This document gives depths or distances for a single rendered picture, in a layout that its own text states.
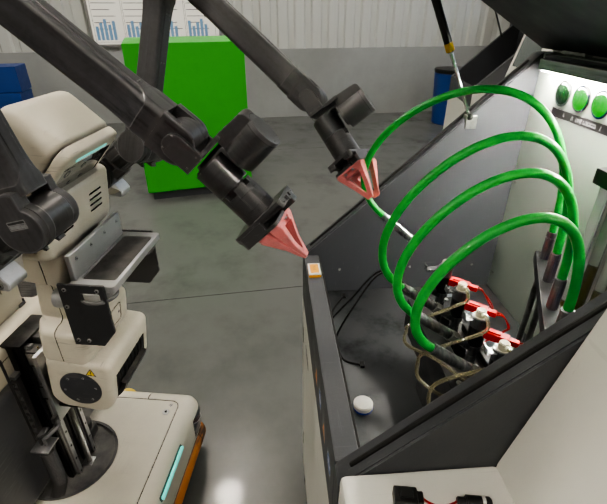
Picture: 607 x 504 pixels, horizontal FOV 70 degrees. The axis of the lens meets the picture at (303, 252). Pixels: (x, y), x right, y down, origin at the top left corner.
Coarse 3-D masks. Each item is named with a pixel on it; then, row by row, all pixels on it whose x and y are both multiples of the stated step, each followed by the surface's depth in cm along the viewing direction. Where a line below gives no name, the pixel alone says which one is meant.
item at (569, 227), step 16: (512, 224) 54; (528, 224) 54; (560, 224) 55; (480, 240) 55; (576, 240) 56; (464, 256) 56; (576, 256) 58; (448, 272) 57; (576, 272) 59; (432, 288) 58; (576, 288) 60; (416, 304) 60; (416, 320) 61; (416, 336) 62; (432, 352) 64; (448, 352) 64; (464, 368) 66
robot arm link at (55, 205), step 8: (40, 192) 71; (48, 192) 72; (32, 200) 68; (40, 200) 69; (48, 200) 70; (56, 200) 71; (64, 200) 73; (48, 208) 69; (56, 208) 70; (64, 208) 72; (56, 216) 70; (64, 216) 72; (72, 216) 74; (56, 224) 70; (64, 224) 72; (56, 232) 70; (48, 248) 72
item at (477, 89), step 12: (444, 96) 78; (456, 96) 78; (516, 96) 75; (528, 96) 74; (420, 108) 81; (540, 108) 74; (396, 120) 83; (552, 120) 75; (384, 132) 85; (552, 132) 76; (564, 144) 76; (372, 156) 88; (372, 204) 93; (552, 228) 83
